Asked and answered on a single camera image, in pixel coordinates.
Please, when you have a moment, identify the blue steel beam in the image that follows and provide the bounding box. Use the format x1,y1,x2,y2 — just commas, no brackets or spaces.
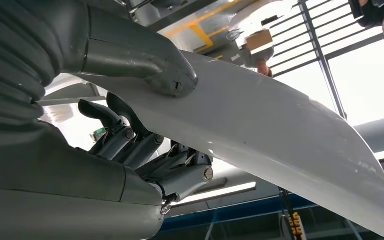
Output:
158,170,384,233

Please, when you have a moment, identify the yellow black hanging pendant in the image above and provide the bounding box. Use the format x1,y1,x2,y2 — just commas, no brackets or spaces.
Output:
279,188,308,240

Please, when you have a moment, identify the brown cardboard box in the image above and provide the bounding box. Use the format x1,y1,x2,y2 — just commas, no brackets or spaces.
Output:
244,29,275,56

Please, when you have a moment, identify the dark window frame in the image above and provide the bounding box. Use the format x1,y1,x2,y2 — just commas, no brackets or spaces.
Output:
266,0,384,122

